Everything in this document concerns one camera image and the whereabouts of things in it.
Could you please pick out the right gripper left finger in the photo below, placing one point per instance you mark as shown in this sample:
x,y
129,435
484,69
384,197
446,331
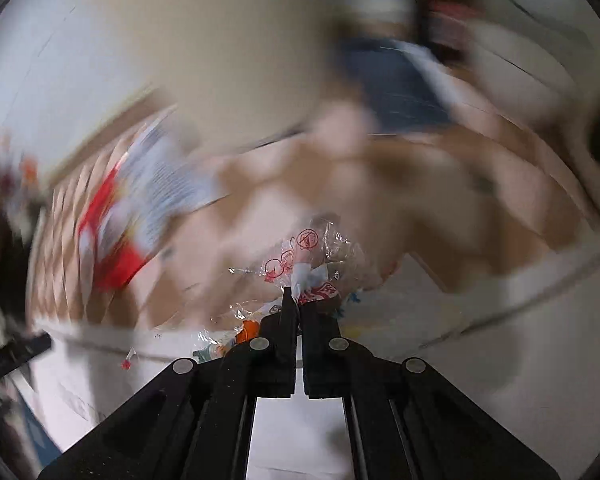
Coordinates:
x,y
265,366

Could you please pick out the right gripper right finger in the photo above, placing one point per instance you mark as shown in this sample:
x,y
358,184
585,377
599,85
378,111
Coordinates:
x,y
330,361

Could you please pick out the clear red printed wrapper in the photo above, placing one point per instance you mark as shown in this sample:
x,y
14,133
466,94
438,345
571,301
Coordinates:
x,y
317,261

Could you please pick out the white printed plastic bag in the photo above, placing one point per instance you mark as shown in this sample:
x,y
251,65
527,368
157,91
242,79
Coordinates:
x,y
160,180

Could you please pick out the red snack bag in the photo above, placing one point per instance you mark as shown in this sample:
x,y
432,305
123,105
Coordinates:
x,y
109,237

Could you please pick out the checkered pink table cloth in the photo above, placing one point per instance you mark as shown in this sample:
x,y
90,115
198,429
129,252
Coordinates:
x,y
482,217

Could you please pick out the dark blue phone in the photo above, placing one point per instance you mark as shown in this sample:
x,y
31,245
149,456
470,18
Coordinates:
x,y
396,90

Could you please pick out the cream utensil holder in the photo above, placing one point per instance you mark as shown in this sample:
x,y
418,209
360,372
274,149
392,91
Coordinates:
x,y
239,72

